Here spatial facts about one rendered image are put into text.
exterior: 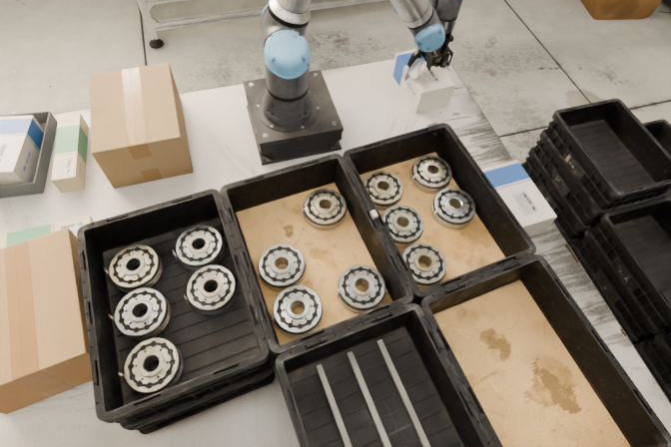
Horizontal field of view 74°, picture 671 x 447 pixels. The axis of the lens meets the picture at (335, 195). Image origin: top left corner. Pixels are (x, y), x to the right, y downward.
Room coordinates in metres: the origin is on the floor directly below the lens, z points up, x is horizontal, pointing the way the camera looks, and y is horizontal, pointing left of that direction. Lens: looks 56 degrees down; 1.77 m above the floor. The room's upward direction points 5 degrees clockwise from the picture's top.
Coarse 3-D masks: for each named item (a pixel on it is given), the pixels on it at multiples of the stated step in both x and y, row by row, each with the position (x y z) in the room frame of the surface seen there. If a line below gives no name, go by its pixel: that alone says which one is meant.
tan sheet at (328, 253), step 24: (240, 216) 0.54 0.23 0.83; (264, 216) 0.55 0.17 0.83; (288, 216) 0.55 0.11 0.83; (264, 240) 0.48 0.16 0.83; (288, 240) 0.49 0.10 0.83; (312, 240) 0.49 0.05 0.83; (336, 240) 0.50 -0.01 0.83; (360, 240) 0.50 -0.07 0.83; (312, 264) 0.43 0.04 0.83; (336, 264) 0.44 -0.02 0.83; (264, 288) 0.36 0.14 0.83; (312, 288) 0.37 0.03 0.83; (336, 288) 0.38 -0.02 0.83; (360, 288) 0.38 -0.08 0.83; (336, 312) 0.32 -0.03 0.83; (288, 336) 0.26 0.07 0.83
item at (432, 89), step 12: (396, 60) 1.24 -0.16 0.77; (408, 60) 1.22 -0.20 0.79; (396, 72) 1.22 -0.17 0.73; (420, 72) 1.17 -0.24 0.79; (432, 72) 1.17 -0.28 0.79; (444, 72) 1.18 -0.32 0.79; (408, 84) 1.14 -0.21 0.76; (420, 84) 1.11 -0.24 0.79; (432, 84) 1.12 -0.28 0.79; (444, 84) 1.12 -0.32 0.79; (408, 96) 1.13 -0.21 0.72; (420, 96) 1.07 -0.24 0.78; (432, 96) 1.09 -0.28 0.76; (444, 96) 1.11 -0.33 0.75; (420, 108) 1.08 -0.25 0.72; (432, 108) 1.10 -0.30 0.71
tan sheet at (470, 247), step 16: (400, 176) 0.71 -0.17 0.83; (416, 192) 0.66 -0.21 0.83; (416, 208) 0.61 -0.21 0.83; (400, 224) 0.56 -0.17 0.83; (432, 224) 0.57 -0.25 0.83; (480, 224) 0.58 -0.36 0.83; (432, 240) 0.52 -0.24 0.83; (448, 240) 0.53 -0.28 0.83; (464, 240) 0.53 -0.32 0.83; (480, 240) 0.53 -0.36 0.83; (448, 256) 0.48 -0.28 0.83; (464, 256) 0.49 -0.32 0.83; (480, 256) 0.49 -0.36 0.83; (496, 256) 0.50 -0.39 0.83; (448, 272) 0.44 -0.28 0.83; (464, 272) 0.45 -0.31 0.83
